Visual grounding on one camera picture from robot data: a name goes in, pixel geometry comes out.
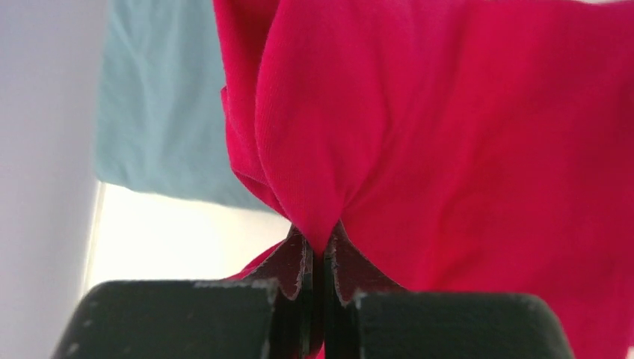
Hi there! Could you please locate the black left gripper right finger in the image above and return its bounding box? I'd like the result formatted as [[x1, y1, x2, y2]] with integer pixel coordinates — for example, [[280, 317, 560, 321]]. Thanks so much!
[[324, 224, 573, 359]]

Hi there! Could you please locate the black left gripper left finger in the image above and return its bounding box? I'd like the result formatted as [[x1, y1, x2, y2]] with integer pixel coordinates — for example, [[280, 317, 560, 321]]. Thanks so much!
[[53, 230, 313, 359]]

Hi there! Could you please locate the red t shirt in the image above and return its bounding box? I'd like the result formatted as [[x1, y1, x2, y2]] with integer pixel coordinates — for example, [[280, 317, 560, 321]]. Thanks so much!
[[213, 1, 633, 358]]

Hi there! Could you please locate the folded blue t shirt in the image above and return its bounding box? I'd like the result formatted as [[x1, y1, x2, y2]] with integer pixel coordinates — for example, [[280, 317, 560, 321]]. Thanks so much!
[[95, 1, 264, 210]]

